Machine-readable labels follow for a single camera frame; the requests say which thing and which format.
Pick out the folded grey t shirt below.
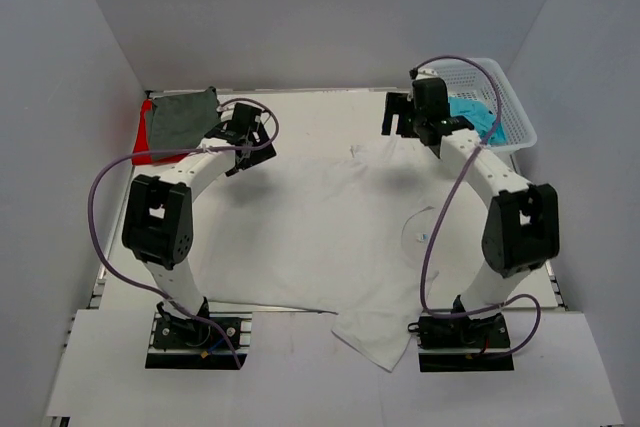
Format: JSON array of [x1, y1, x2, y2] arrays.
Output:
[[145, 87, 220, 151]]

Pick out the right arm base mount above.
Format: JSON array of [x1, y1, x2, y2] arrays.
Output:
[[407, 314, 514, 373]]

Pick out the blue t shirt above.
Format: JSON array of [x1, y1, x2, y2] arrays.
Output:
[[448, 97, 507, 146]]

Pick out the folded red t shirt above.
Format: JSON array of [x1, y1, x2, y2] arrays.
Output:
[[133, 99, 171, 153]]

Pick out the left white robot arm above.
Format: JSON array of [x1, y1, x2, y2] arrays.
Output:
[[122, 98, 279, 346]]

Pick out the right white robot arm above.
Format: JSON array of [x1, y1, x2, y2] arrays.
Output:
[[382, 76, 560, 346]]

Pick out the white plastic basket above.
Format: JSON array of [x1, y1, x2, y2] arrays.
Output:
[[422, 58, 537, 155]]

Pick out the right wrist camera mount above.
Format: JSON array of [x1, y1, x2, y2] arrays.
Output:
[[409, 67, 440, 86]]

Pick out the white t shirt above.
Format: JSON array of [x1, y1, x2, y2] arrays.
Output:
[[192, 137, 486, 370]]

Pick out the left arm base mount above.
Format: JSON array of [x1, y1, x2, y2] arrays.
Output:
[[145, 303, 252, 371]]

